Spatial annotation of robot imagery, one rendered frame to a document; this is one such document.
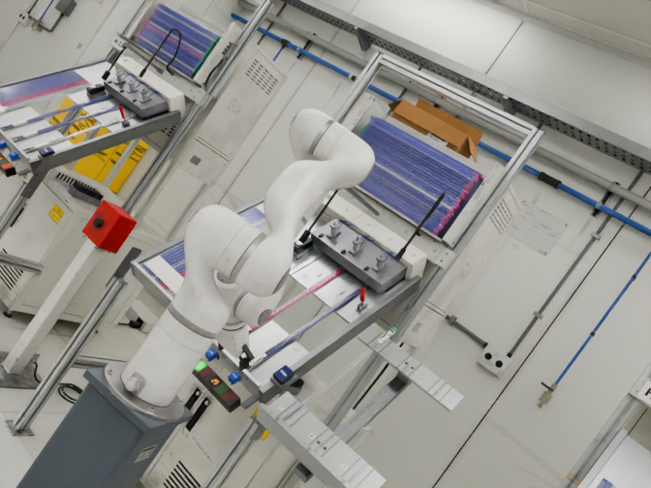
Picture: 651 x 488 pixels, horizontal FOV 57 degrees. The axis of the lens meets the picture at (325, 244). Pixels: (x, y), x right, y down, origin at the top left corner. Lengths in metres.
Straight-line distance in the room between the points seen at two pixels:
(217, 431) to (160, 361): 0.98
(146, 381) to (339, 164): 0.63
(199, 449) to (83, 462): 0.95
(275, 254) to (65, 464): 0.59
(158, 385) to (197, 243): 0.30
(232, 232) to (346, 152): 0.37
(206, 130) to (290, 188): 1.82
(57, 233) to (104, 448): 1.77
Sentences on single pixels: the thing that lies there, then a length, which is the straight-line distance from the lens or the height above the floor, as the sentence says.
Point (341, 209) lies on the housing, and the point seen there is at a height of 1.28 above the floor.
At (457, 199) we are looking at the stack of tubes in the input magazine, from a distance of 2.14.
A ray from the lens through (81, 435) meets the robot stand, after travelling 1.36.
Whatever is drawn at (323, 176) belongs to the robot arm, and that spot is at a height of 1.30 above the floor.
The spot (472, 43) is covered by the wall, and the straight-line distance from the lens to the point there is 4.26.
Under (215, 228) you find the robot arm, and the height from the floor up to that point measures 1.08.
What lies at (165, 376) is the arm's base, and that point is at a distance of 1.29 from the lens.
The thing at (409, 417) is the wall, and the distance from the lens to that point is 3.64.
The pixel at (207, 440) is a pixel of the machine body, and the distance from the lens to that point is 2.25.
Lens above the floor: 1.23
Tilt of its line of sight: 2 degrees down
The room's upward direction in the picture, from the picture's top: 35 degrees clockwise
